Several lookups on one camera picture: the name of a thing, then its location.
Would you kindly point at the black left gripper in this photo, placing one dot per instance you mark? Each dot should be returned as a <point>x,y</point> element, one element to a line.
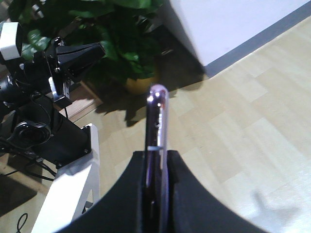
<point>57,64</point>

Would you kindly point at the black foldable smartphone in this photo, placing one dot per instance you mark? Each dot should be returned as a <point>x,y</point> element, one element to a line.
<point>156,188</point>

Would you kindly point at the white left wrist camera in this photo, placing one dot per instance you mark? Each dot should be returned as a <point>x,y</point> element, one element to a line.
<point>11,41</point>

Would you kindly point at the white robot frame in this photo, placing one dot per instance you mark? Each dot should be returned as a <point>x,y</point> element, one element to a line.
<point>69,191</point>

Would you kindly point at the green potted plant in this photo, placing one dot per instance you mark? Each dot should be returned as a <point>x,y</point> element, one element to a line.
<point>123,27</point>

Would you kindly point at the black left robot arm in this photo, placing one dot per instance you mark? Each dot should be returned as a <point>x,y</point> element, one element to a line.
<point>31,96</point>

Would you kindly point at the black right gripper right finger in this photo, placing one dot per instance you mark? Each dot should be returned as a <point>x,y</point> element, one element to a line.
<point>195,210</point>

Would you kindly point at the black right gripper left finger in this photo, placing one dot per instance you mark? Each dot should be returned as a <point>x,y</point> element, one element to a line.
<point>120,209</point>

